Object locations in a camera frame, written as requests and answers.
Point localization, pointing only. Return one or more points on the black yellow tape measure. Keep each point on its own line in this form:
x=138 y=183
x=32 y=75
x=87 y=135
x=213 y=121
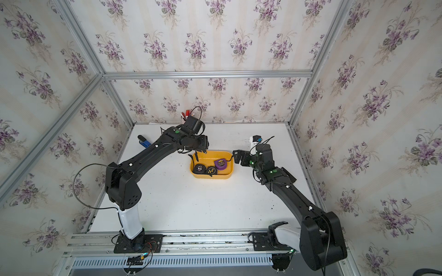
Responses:
x=199 y=169
x=212 y=170

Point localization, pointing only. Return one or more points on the blue black utility knife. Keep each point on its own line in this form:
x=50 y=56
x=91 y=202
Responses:
x=143 y=141

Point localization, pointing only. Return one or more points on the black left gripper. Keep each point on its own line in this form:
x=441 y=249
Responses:
x=204 y=142

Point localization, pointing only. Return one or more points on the red pens in cup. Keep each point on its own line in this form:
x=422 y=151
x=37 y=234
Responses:
x=185 y=114

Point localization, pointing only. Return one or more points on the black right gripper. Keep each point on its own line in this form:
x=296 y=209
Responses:
x=246 y=154

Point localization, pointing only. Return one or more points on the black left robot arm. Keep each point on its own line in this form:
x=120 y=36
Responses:
x=121 y=182

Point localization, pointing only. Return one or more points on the purple tape measure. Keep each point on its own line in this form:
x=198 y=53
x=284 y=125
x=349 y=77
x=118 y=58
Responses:
x=221 y=164

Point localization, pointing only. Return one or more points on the aluminium front rail frame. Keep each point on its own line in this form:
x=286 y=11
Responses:
x=175 y=249

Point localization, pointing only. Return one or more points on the yellow plastic storage box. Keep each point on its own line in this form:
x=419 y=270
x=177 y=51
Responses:
x=208 y=159

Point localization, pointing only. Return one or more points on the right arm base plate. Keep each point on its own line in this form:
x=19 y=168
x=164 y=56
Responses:
x=269 y=241

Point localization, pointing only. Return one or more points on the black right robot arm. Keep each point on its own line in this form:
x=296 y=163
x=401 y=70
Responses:
x=320 y=239

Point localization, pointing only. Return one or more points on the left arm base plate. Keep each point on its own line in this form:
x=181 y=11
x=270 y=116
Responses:
x=141 y=244

